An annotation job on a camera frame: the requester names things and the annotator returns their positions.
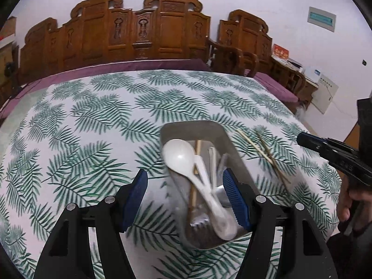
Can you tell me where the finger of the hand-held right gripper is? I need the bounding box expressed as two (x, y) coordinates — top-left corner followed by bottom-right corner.
(297, 132), (359, 170)

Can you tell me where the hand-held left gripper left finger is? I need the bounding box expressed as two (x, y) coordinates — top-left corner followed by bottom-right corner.
(33, 169), (149, 279)

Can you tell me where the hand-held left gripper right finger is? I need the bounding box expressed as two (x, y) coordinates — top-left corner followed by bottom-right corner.
(222, 168), (339, 279)

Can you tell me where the metal spoon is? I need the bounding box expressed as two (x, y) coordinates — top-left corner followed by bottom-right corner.
(213, 154), (233, 209)

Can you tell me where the metal fork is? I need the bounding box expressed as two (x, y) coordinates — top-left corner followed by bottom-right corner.
(188, 208), (210, 231)

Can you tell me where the small white soup spoon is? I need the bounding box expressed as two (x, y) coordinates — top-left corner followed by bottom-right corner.
(193, 155), (216, 199)

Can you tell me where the light bamboo chopstick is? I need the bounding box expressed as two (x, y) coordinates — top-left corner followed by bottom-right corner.
(236, 130), (291, 184)
(188, 140), (202, 211)

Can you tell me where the dark brown chopstick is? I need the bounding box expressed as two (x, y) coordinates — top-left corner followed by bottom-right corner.
(255, 131), (280, 169)

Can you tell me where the large white soup spoon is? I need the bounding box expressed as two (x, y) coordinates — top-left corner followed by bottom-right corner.
(162, 139), (239, 241)

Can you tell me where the stainless steel tray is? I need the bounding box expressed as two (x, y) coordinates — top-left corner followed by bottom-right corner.
(160, 120), (262, 250)

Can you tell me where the person's right hand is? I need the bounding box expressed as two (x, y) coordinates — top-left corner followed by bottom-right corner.
(336, 177), (372, 233)

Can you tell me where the purple armchair cushion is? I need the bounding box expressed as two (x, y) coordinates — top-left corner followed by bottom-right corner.
(252, 72), (300, 104)

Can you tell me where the wooden side table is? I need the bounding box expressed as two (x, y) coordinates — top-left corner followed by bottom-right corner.
(271, 56), (319, 106)

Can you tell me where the leaf-print tablecloth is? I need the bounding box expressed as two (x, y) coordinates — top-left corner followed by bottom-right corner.
(0, 69), (343, 279)

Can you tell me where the red box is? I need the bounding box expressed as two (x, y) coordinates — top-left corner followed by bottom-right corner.
(272, 43), (290, 60)

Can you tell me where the carved wooden armchair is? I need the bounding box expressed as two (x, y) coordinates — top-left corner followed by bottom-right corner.
(207, 9), (306, 109)

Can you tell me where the carved wooden sofa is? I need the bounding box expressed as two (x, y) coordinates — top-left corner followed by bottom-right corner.
(17, 0), (213, 80)

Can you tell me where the white wall cabinet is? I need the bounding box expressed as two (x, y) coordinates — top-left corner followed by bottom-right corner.
(311, 74), (339, 115)

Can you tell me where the grey-green wall panel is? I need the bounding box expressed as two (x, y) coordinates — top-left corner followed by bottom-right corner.
(307, 6), (336, 33)

